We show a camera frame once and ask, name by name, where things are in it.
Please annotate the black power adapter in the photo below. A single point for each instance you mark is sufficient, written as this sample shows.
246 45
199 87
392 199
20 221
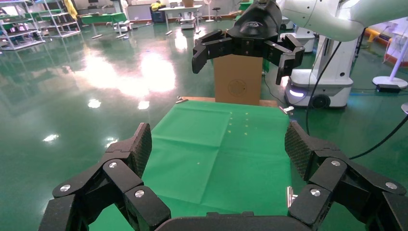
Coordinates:
388 88

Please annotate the yellow floor barrier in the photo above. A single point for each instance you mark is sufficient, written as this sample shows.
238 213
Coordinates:
377 35

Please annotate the green table cloth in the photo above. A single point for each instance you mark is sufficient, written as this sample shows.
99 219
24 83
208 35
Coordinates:
207 153

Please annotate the black stool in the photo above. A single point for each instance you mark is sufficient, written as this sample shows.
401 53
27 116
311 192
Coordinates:
216 9

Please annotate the green covered table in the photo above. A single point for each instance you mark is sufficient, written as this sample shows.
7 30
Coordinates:
102 17

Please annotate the white floor stand round base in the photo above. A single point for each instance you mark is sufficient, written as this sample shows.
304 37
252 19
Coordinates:
390 82

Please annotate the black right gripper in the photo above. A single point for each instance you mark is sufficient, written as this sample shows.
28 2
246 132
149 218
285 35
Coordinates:
255 22

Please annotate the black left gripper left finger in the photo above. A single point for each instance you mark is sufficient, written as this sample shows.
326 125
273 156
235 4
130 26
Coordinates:
95 191

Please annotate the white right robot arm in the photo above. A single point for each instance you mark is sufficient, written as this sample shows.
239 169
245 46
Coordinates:
334 16

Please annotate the silver metal binder clip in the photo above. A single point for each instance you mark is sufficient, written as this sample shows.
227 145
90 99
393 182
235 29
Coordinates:
181 100
288 110

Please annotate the small white cart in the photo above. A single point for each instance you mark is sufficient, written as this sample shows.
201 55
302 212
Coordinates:
188 23

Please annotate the white desk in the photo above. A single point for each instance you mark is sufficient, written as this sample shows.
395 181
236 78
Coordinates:
178 8

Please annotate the yellow hanging garment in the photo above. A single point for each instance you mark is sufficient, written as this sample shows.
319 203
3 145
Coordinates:
70 9

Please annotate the tall cardboard box round emblem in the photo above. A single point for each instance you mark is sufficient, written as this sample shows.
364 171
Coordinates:
237 73

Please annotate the dark blue bin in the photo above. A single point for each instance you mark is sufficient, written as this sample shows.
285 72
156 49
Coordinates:
158 16

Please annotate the white wheeled robot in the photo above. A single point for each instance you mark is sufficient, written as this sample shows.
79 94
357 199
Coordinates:
334 79

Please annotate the metal shelf rack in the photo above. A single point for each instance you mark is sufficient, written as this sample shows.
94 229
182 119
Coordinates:
63 33
22 33

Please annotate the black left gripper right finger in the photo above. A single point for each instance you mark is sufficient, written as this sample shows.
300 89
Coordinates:
350 191

